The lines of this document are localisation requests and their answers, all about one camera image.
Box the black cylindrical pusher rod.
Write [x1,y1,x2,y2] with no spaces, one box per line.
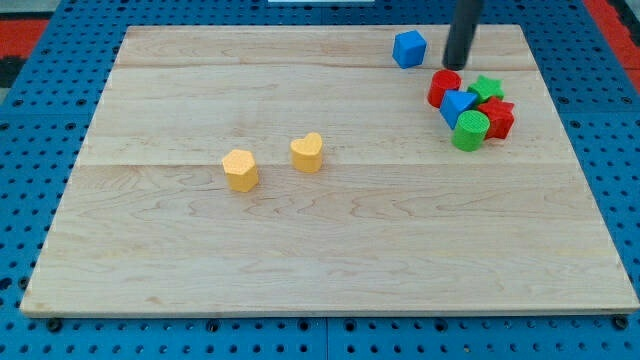
[442,0,485,71]

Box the blue cube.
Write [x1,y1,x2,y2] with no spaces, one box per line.
[392,30,427,69]

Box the red cylinder block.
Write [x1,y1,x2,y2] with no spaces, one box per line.
[426,69,462,108]

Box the green star block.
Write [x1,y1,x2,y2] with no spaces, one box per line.
[467,75,505,105]

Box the blue triangular prism block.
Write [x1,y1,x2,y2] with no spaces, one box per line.
[439,90,478,130]

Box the red star block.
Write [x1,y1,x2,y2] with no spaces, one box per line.
[477,96,515,139]

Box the green cylinder block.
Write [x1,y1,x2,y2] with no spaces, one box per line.
[451,110,490,152]

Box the yellow heart block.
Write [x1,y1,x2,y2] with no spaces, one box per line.
[290,132,323,173]

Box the light wooden board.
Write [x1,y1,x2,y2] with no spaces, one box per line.
[21,25,639,318]

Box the yellow hexagon block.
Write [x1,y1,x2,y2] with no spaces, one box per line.
[222,149,259,192]

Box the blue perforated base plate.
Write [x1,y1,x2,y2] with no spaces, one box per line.
[1,1,639,359]

